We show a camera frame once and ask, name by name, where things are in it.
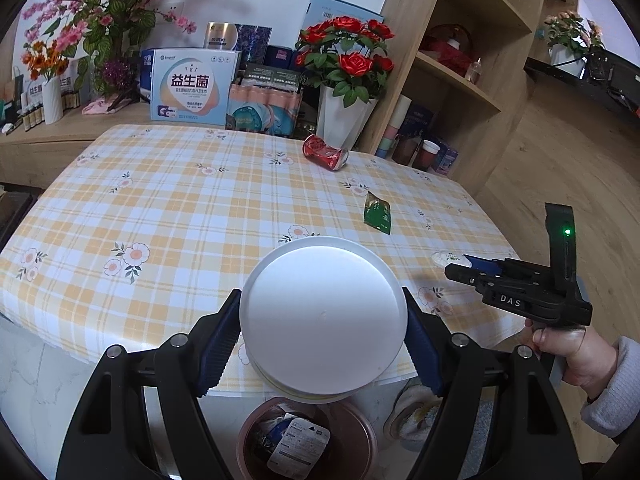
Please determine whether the green gold snack packet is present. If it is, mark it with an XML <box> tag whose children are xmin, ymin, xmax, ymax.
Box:
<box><xmin>363</xmin><ymin>192</ymin><xmax>392</xmax><ymax>235</ymax></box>

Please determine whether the crushed red soda can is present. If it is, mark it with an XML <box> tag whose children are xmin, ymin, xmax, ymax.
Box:
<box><xmin>302</xmin><ymin>134</ymin><xmax>348</xmax><ymax>171</ymax></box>

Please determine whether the right forearm grey sleeve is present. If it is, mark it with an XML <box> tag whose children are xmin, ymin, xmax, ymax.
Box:
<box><xmin>580</xmin><ymin>336</ymin><xmax>640</xmax><ymax>439</ymax></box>

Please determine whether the brown trash bin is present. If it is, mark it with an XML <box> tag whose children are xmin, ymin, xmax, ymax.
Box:
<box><xmin>236</xmin><ymin>396</ymin><xmax>378</xmax><ymax>480</ymax></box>

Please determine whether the trash in bin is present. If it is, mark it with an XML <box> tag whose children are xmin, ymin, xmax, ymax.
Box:
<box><xmin>250</xmin><ymin>412</ymin><xmax>332</xmax><ymax>479</ymax></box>

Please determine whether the right hand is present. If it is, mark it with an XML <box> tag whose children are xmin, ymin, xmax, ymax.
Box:
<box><xmin>522</xmin><ymin>320</ymin><xmax>617</xmax><ymax>401</ymax></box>

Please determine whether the small white lid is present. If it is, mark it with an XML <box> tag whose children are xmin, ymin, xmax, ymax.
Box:
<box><xmin>432</xmin><ymin>250</ymin><xmax>472</xmax><ymax>268</ymax></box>

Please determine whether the fluffy slipper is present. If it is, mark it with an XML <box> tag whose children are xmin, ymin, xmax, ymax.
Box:
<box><xmin>383</xmin><ymin>377</ymin><xmax>442</xmax><ymax>453</ymax></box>

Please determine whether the purple small box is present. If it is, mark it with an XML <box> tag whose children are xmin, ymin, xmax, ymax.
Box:
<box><xmin>431</xmin><ymin>139</ymin><xmax>458</xmax><ymax>176</ymax></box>

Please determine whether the red white paper cup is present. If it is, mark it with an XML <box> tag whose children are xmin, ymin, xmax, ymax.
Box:
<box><xmin>412</xmin><ymin>140</ymin><xmax>440</xmax><ymax>171</ymax></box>

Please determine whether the dark brown cup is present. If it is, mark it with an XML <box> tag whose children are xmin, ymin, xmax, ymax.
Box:
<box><xmin>392</xmin><ymin>136</ymin><xmax>421</xmax><ymax>166</ymax></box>

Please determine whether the stack of coloured cups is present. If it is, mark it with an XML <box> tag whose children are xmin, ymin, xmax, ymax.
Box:
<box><xmin>375</xmin><ymin>94</ymin><xmax>411</xmax><ymax>158</ymax></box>

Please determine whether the plaid floral tablecloth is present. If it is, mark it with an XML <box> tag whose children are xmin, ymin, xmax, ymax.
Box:
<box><xmin>1</xmin><ymin>126</ymin><xmax>524</xmax><ymax>393</ymax></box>

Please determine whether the white ribbed vase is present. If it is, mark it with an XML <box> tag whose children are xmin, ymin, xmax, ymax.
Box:
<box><xmin>317</xmin><ymin>86</ymin><xmax>378</xmax><ymax>151</ymax></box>

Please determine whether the red basket on shelf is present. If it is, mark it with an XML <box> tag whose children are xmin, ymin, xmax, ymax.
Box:
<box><xmin>420</xmin><ymin>24</ymin><xmax>473</xmax><ymax>76</ymax></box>

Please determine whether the wooden shelf unit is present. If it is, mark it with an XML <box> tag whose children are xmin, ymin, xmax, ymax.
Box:
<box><xmin>357</xmin><ymin>0</ymin><xmax>544</xmax><ymax>194</ymax></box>

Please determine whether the distant flowers white pot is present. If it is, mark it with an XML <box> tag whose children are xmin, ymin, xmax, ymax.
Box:
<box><xmin>544</xmin><ymin>11</ymin><xmax>604</xmax><ymax>79</ymax></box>

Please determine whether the red rose bouquet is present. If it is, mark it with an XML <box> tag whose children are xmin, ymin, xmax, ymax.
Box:
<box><xmin>295</xmin><ymin>15</ymin><xmax>395</xmax><ymax>108</ymax></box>

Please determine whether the pink teal packaged box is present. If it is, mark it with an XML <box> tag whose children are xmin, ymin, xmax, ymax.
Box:
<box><xmin>226</xmin><ymin>84</ymin><xmax>302</xmax><ymax>136</ymax></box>

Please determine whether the low wooden cabinet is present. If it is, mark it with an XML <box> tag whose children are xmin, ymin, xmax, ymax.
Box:
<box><xmin>0</xmin><ymin>103</ymin><xmax>150</xmax><ymax>190</ymax></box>

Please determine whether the light blue upright box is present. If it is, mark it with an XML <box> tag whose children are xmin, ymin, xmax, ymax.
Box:
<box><xmin>300</xmin><ymin>0</ymin><xmax>384</xmax><ymax>30</ymax></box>

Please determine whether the silver dark blue box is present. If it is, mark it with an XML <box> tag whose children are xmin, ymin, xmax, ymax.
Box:
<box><xmin>204</xmin><ymin>22</ymin><xmax>271</xmax><ymax>64</ymax></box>

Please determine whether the blue white probiotic box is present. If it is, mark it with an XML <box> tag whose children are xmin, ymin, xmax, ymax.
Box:
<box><xmin>150</xmin><ymin>48</ymin><xmax>239</xmax><ymax>126</ymax></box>

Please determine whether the orange flowers white vase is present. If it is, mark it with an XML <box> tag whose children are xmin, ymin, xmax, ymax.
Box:
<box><xmin>21</xmin><ymin>40</ymin><xmax>70</xmax><ymax>125</ymax></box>

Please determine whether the pink cherry blossom arrangement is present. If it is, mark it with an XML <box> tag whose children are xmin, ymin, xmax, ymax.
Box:
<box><xmin>21</xmin><ymin>0</ymin><xmax>196</xmax><ymax>96</ymax></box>

